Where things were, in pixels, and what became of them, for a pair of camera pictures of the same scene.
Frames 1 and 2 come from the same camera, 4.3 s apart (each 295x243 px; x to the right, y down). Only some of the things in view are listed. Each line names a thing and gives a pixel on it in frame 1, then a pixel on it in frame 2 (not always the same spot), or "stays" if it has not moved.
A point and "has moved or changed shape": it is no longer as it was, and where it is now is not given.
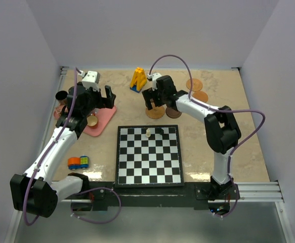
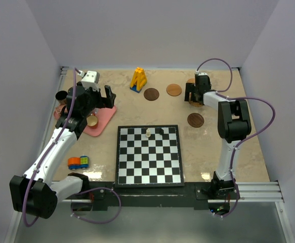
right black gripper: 149,94 → 191,87
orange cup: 92,120 stays
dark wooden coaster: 172,113 → 195,120
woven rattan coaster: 156,113 has moved or changed shape
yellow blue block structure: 138,80 stays
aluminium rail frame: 259,192 stays
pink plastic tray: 103,116 stays
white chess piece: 148,134 stays
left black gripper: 110,97 stays
